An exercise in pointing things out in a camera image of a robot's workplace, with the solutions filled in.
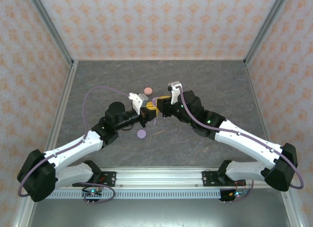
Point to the pink round charging case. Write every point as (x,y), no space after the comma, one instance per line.
(148,91)

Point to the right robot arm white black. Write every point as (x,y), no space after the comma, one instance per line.
(244,141)

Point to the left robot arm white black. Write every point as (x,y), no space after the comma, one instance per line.
(73,148)

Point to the aluminium lower frame rail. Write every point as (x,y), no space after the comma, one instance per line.
(292,207)
(24,212)

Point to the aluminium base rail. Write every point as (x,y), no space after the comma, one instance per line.
(159,178)

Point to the controller board with LED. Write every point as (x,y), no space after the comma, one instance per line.
(92,192)
(236,194)

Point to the aluminium side rail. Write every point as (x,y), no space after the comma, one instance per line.
(255,95)
(61,107)

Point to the aluminium frame post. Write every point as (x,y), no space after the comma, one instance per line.
(51,29)
(266,29)

